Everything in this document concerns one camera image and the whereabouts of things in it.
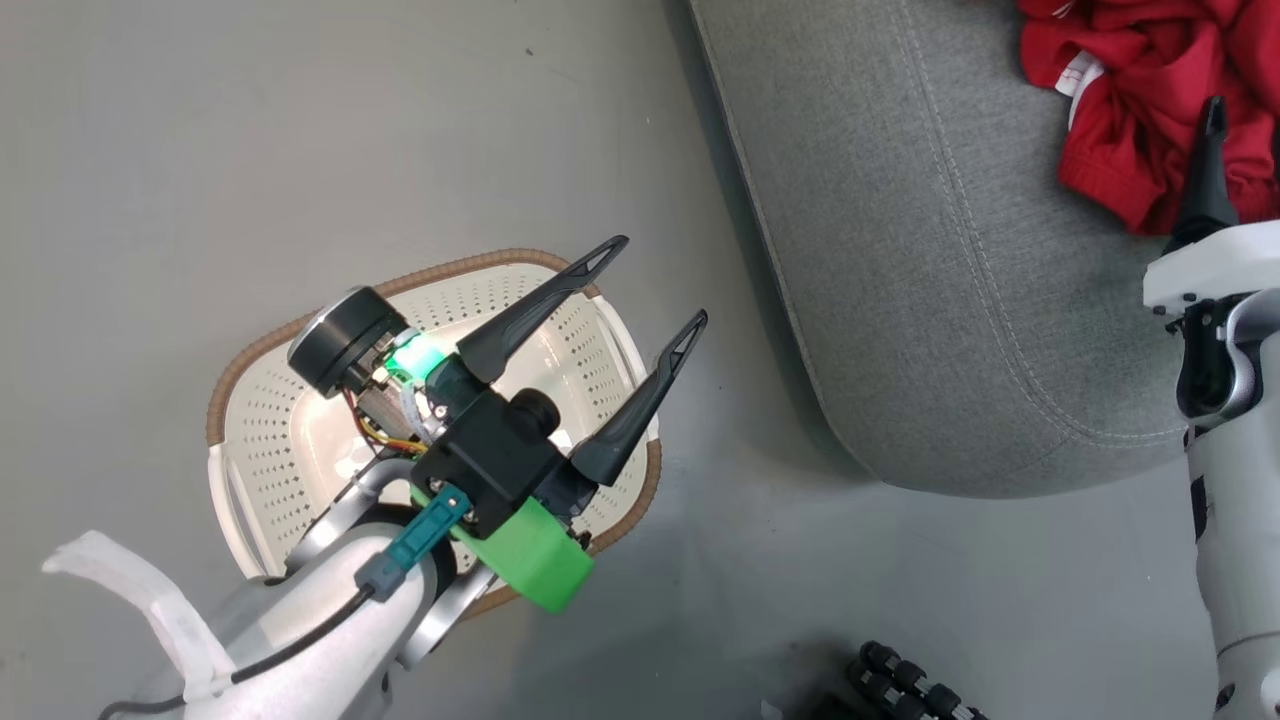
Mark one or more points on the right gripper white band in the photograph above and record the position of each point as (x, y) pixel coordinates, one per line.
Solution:
(1220, 270)

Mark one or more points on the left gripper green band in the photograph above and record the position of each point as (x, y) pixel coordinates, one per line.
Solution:
(345, 340)

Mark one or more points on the red clothing with white trim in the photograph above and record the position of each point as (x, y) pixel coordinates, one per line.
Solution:
(1140, 110)

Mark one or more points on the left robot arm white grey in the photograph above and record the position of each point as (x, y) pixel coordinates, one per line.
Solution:
(320, 600)

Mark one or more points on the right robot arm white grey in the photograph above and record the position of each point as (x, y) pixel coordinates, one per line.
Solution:
(1235, 560)

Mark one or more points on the grey fabric sofa seat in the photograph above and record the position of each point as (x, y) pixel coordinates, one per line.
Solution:
(920, 250)

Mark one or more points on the white perforated laundry basket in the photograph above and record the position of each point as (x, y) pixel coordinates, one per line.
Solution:
(270, 450)

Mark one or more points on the white tape strip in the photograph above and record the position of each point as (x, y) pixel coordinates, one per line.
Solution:
(150, 600)

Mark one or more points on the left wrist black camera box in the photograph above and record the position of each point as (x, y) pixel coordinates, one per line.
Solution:
(490, 455)

